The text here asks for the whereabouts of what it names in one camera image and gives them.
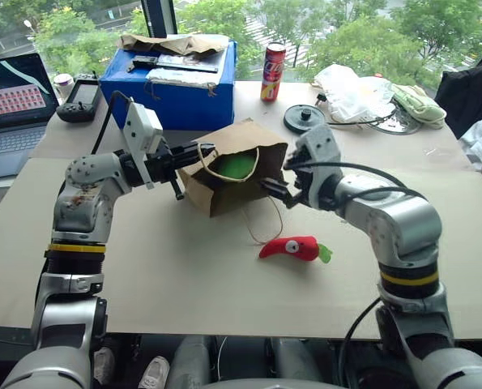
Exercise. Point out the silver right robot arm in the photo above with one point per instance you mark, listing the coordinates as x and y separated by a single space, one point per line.
406 219

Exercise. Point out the dark window frame post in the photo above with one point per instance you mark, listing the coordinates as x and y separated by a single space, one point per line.
159 16

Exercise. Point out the pale green cloth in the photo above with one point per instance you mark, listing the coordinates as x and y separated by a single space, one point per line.
419 105

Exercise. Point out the crumpled brown paper bag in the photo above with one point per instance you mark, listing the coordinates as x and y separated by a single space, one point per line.
171 42

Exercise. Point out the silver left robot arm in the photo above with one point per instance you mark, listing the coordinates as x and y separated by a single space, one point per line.
82 202

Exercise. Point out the open laptop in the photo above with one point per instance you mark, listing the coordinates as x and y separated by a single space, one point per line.
9 121

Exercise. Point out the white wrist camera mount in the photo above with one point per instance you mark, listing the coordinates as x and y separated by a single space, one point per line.
141 123
319 142

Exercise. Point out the red chili plush toy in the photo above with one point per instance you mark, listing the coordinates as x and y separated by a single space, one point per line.
289 248

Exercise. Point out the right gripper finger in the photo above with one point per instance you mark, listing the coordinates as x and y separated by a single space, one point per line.
280 189
294 161

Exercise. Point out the white shoe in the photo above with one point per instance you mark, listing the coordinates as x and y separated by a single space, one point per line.
103 364
154 373

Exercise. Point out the silver robot leg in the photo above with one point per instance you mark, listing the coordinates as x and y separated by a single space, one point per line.
293 362
190 362

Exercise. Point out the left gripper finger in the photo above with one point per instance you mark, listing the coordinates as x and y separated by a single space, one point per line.
194 150
177 189

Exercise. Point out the white cup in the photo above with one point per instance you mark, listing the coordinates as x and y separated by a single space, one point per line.
63 87

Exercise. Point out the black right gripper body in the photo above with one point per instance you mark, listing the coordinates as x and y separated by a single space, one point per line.
303 180

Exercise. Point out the red soda can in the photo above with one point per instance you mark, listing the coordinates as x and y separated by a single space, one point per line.
273 73

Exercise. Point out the black round disc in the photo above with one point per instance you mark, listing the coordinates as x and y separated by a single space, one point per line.
303 118

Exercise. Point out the white plastic bag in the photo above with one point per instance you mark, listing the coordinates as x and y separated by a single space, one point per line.
352 93

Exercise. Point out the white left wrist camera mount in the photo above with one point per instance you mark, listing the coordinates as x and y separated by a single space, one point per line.
141 123

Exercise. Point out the black garment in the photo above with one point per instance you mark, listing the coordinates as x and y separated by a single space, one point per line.
467 97

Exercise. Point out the brown paper bag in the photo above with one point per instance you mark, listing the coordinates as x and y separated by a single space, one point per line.
171 42
232 190

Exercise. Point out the green plush toy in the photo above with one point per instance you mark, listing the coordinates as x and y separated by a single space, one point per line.
234 166

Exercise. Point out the blue box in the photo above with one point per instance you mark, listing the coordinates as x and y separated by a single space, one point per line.
167 101

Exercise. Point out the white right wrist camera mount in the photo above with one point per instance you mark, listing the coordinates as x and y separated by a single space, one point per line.
319 142

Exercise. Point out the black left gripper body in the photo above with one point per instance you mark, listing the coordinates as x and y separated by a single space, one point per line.
163 164

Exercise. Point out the black handheld controller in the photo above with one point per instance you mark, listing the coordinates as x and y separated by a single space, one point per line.
80 101

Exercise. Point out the small black device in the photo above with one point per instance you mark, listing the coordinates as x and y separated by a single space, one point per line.
142 63

